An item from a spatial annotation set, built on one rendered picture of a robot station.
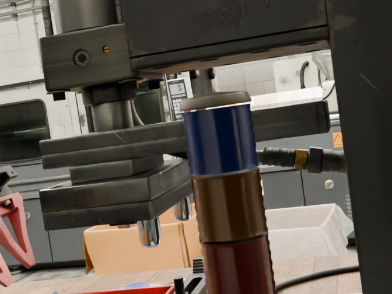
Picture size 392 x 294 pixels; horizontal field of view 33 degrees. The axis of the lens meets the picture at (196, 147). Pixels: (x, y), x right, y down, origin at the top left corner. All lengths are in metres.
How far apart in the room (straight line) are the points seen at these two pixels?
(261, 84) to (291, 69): 1.42
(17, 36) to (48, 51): 7.59
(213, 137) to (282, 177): 4.81
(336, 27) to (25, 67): 7.66
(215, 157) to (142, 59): 0.24
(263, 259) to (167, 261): 2.60
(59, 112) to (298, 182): 2.08
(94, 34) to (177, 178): 0.16
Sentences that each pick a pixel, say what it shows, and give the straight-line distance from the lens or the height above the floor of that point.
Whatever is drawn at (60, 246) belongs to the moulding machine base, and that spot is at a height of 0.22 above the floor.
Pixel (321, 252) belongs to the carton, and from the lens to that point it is 2.83.
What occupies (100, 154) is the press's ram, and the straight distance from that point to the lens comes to 0.60.
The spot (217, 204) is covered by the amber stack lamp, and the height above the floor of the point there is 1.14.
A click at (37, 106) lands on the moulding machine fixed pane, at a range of 5.83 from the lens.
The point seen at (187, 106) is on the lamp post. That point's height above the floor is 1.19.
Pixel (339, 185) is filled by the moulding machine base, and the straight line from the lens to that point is 5.10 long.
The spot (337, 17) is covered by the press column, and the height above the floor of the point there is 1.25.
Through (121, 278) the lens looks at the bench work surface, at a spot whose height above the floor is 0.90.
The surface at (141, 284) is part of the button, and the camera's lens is 1.05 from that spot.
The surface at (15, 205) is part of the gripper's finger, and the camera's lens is 0.71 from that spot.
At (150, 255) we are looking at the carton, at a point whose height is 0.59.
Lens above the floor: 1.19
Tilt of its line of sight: 3 degrees down
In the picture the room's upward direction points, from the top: 8 degrees counter-clockwise
